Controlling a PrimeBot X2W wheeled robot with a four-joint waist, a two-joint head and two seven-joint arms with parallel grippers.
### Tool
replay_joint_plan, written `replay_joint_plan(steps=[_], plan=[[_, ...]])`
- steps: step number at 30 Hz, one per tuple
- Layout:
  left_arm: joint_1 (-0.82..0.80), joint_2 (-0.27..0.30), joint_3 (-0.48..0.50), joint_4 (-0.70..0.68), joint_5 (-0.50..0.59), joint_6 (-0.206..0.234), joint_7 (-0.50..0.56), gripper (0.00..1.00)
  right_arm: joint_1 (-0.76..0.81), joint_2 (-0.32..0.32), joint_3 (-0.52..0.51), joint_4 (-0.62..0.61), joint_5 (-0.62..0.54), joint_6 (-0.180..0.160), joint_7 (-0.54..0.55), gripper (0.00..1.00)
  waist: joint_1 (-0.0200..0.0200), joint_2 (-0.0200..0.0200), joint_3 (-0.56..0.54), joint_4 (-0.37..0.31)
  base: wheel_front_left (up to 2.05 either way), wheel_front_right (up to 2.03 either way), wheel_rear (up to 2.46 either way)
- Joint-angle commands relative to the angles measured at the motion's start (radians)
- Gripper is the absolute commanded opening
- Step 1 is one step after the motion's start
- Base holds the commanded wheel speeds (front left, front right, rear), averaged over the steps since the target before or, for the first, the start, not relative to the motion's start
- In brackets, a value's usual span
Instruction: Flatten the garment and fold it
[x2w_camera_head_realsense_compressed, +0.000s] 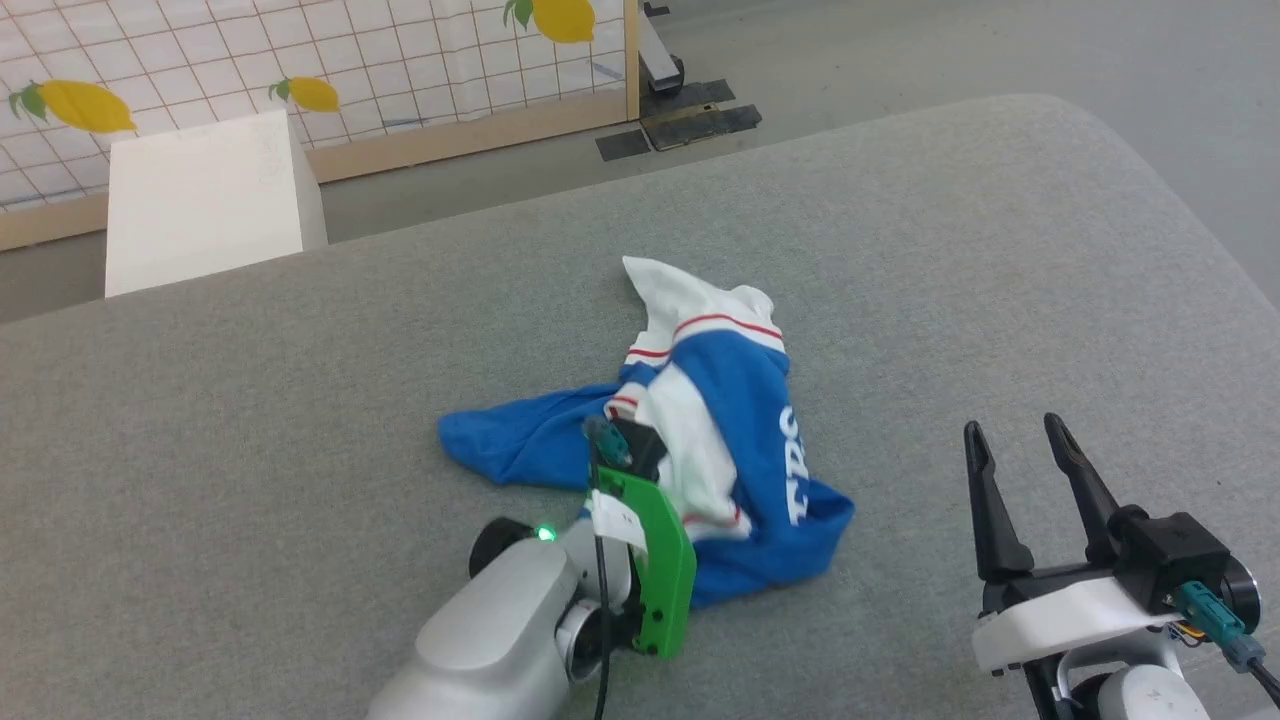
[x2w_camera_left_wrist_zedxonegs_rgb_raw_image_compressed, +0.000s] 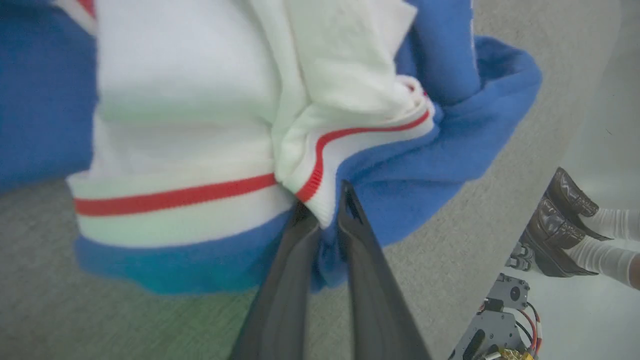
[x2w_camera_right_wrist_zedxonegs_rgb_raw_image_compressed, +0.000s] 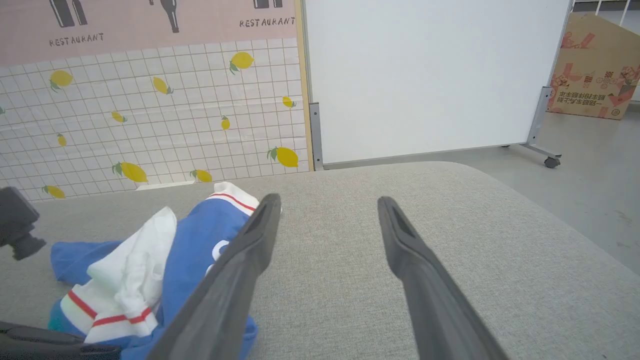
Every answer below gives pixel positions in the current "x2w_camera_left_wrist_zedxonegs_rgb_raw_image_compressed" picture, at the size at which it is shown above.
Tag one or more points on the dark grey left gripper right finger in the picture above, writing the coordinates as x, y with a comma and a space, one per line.
372, 290

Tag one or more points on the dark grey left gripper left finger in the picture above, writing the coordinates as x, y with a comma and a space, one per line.
282, 300

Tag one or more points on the blue white red jersey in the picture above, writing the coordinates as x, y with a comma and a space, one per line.
190, 90

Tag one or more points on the small grey caster wheel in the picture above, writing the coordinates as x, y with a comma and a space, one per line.
520, 256

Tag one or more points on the dark brown glossy shoe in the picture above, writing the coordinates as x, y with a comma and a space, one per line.
570, 200
552, 240

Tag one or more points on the white socked leg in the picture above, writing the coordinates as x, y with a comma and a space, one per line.
617, 222
607, 257

